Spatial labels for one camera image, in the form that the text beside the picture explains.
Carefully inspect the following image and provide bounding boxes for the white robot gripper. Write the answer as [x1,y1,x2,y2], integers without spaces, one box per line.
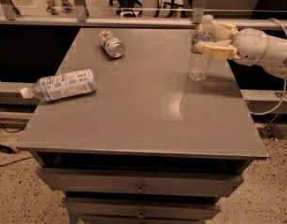
[195,21,268,66]

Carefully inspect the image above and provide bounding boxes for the clear plastic water bottle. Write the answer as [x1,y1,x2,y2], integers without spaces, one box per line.
[188,15,216,81]

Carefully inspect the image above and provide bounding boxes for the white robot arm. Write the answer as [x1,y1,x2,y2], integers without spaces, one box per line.
[196,21,287,79]

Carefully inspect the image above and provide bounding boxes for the labelled blue white bottle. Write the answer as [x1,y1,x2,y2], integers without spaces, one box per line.
[21,69,96,102]

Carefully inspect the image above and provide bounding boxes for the silver green drink can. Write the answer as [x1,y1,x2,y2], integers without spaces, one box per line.
[98,30,124,59]

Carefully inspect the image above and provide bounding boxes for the grey drawer cabinet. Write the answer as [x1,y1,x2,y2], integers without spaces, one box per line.
[18,28,267,224]

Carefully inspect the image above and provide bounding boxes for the upper grey drawer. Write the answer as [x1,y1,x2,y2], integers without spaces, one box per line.
[37,168,243,197]

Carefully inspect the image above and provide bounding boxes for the grey drawer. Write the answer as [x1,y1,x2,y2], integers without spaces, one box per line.
[62,198,220,220]
[37,168,243,197]

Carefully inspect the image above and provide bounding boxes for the lower grey drawer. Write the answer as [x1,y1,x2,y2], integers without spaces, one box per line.
[62,198,220,220]

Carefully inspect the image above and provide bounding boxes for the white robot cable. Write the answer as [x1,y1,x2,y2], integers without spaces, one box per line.
[249,17,287,116]

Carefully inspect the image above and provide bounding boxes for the black cable on floor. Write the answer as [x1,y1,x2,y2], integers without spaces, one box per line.
[0,115,34,168]

